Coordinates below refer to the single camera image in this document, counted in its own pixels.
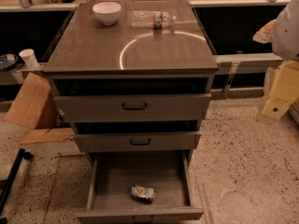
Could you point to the black metal stand leg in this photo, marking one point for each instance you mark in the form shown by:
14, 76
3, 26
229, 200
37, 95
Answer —
6, 185

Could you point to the white ceramic bowl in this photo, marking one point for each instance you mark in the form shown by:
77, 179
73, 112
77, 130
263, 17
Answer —
107, 13

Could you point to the leaning brown cardboard sheet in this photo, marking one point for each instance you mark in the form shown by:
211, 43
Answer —
34, 106

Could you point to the grey drawer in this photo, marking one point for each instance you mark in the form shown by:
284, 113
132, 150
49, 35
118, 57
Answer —
126, 108
114, 142
110, 200

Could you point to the grey drawer cabinet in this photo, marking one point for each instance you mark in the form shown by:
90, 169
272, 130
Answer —
92, 59

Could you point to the grey middle drawer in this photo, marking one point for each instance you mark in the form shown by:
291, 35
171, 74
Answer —
114, 142

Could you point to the grey top drawer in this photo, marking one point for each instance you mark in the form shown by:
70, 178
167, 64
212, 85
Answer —
126, 108

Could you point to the white paper cup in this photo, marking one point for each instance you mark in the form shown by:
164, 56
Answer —
28, 56

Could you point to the clear plastic water bottle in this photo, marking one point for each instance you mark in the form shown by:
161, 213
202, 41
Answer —
151, 19

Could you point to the dark round tray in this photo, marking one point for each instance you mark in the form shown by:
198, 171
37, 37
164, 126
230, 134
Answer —
8, 62

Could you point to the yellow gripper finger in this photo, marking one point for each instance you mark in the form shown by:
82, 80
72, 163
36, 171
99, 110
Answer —
264, 35
284, 91

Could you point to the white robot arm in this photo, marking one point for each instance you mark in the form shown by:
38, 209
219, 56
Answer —
283, 34

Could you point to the grey bottom drawer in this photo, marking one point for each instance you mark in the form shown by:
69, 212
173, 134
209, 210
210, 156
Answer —
110, 200

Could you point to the flat brown cardboard piece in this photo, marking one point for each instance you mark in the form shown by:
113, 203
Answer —
48, 135

